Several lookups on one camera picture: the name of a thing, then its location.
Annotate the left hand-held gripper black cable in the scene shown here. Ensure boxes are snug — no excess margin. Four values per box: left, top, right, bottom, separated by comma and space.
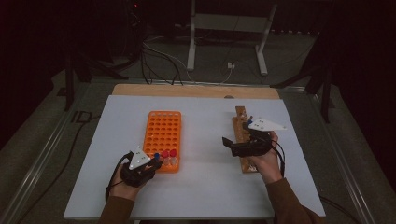
105, 152, 133, 203

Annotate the hand-held gripper black cable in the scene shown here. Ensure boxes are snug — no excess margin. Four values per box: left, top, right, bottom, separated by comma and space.
269, 138, 286, 178
105, 152, 133, 203

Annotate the dark stand with legs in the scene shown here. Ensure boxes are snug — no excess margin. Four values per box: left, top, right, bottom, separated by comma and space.
270, 31, 335, 124

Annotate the long black floor cable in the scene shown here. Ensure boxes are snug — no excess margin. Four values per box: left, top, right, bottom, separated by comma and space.
17, 115, 101, 224

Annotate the grey metal stand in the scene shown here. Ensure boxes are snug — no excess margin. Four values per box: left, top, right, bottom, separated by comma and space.
186, 0, 278, 77

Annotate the wooden board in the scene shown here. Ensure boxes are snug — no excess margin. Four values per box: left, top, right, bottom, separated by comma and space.
111, 83, 280, 100

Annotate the black floor cables bundle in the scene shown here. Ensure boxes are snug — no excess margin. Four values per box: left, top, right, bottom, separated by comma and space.
139, 41, 185, 86

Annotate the dark equipment with red light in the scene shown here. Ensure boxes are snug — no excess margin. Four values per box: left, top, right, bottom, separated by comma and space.
123, 0, 145, 64

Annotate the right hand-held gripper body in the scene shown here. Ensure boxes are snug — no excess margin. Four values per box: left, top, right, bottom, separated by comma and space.
232, 117, 288, 158

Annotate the white floor cable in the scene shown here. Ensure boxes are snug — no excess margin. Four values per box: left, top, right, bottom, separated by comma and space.
144, 36, 194, 82

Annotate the person's right hand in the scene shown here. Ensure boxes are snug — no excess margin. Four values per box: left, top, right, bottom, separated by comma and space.
248, 131, 283, 185

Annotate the white board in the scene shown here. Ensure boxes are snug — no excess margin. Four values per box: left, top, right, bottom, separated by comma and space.
63, 94, 326, 220

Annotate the right hand-held gripper black cable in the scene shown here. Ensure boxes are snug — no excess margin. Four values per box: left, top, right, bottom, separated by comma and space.
269, 138, 286, 178

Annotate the thin black floor cable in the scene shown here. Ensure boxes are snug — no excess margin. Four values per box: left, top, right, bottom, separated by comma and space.
319, 195, 360, 224

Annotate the wooden tube rack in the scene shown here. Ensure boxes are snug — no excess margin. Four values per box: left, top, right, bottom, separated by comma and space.
232, 105, 260, 174

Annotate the black tripod stand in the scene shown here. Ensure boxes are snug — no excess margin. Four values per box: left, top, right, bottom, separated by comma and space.
64, 46, 129, 112

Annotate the person's left hand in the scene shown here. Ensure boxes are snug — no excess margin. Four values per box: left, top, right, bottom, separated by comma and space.
108, 170, 148, 202

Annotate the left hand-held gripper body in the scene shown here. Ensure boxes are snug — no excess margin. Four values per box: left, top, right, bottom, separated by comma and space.
120, 146, 157, 189

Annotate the orange plastic tube rack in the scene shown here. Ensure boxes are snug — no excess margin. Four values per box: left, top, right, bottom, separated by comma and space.
139, 110, 182, 174

